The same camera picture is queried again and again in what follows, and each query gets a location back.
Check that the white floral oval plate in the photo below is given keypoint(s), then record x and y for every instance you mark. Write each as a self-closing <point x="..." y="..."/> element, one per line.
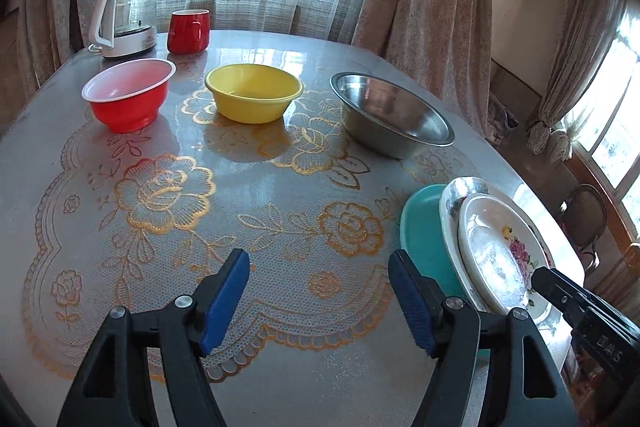
<point x="495" y="252"/>

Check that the red mug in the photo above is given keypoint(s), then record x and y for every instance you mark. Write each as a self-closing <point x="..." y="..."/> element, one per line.
<point x="187" y="34"/>

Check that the yellow plastic bowl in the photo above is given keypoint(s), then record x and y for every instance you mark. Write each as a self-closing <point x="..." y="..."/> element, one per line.
<point x="250" y="102"/>

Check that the white dragon print plate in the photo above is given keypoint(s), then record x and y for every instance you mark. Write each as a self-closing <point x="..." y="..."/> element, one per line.
<point x="448" y="212"/>

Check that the tied beige curtain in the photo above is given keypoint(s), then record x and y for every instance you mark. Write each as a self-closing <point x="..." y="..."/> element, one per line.
<point x="580" y="57"/>

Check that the red plastic bowl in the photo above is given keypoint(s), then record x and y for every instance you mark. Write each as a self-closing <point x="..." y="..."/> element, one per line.
<point x="130" y="107"/>

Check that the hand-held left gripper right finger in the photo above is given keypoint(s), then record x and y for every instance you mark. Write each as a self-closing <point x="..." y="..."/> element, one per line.
<point x="412" y="302"/>

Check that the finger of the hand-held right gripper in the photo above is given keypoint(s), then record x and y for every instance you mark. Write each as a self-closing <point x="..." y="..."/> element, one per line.
<point x="600" y="342"/>

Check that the stainless steel bowl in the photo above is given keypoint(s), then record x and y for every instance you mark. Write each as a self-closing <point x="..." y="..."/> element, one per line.
<point x="390" y="117"/>

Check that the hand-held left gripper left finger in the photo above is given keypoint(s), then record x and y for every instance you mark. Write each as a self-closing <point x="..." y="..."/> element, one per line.
<point x="227" y="302"/>

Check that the patterned cloth bundle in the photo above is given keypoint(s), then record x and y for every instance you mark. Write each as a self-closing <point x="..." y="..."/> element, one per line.
<point x="502" y="122"/>

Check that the wood framed window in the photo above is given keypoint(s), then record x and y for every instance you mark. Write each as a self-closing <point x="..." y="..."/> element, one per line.
<point x="615" y="132"/>

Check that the white glass electric kettle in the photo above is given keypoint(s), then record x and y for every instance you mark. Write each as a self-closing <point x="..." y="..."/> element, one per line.
<point x="125" y="44"/>

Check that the teal round plate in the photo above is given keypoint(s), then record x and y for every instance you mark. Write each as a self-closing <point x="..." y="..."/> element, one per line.
<point x="425" y="232"/>

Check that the dark round back chair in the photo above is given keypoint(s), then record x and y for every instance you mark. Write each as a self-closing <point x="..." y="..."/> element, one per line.
<point x="585" y="217"/>

